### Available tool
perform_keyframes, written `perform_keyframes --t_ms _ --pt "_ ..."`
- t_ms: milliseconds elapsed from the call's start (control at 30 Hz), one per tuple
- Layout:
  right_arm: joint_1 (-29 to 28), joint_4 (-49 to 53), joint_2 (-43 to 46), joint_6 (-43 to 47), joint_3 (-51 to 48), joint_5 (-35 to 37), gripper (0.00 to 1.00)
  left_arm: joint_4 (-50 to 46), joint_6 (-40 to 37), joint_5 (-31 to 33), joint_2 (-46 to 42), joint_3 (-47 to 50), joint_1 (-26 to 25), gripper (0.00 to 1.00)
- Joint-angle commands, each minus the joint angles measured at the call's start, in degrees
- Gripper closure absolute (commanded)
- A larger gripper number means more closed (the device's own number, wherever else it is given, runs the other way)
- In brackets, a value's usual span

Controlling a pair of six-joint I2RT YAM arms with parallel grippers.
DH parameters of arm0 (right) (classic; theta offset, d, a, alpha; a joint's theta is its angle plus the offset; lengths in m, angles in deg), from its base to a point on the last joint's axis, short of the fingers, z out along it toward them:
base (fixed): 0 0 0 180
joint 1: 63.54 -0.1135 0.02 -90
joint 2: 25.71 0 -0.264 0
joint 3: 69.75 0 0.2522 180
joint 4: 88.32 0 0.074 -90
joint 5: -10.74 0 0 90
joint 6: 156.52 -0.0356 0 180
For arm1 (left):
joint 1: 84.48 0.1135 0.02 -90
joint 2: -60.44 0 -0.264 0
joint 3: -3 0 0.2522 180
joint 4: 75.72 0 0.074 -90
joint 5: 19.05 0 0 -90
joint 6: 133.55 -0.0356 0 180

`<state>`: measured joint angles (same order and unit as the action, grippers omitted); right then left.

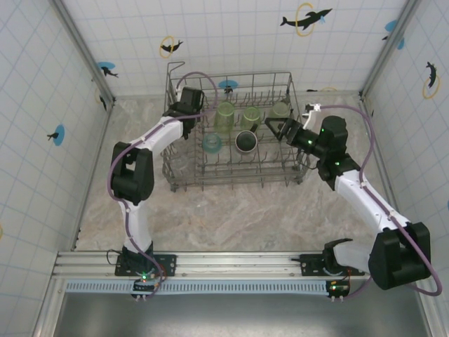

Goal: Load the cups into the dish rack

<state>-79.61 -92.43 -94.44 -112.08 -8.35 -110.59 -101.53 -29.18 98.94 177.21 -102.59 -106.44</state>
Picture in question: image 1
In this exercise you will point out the pale tinted clear cup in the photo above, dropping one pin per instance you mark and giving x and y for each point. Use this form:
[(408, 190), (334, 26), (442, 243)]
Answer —
[(279, 109)]

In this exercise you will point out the short green translucent cup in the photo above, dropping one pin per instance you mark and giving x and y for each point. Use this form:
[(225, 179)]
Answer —
[(251, 117)]

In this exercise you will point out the black mug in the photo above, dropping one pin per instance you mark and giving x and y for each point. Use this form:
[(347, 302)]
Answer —
[(246, 140)]

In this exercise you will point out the tall green translucent cup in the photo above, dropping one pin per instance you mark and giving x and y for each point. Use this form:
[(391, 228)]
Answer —
[(224, 117)]

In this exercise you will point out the teal translucent cup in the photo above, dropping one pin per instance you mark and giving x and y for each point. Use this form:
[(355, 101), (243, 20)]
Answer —
[(211, 144)]

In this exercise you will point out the clear glass tumbler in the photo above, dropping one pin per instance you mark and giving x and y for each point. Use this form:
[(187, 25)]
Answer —
[(180, 165)]

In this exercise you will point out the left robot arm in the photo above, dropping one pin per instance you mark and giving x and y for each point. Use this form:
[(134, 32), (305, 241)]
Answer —
[(133, 175)]

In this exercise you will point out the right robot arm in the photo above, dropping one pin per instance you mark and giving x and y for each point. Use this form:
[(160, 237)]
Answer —
[(396, 256)]

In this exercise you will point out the blue circle fish sticker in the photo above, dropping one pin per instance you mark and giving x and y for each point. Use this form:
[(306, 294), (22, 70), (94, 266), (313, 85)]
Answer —
[(228, 84), (59, 133), (105, 66), (391, 25)]

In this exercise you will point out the aluminium edge bar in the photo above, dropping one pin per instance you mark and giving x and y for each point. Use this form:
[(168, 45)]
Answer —
[(379, 147), (102, 140)]

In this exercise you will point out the black controller board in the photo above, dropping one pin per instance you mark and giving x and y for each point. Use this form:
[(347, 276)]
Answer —
[(336, 289), (140, 289)]

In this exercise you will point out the brushed metal panel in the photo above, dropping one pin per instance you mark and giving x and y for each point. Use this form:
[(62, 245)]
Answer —
[(228, 316)]

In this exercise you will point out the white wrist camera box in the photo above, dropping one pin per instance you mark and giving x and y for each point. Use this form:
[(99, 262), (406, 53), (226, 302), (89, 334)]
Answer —
[(312, 112)]

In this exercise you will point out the aluminium frame post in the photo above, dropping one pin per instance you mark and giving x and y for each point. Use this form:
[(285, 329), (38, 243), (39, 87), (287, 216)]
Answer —
[(86, 52), (388, 52)]

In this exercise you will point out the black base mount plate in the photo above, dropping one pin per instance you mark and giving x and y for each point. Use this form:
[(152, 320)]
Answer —
[(168, 263), (308, 263)]

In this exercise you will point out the aluminium mounting rail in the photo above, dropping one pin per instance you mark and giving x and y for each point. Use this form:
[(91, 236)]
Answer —
[(228, 261)]

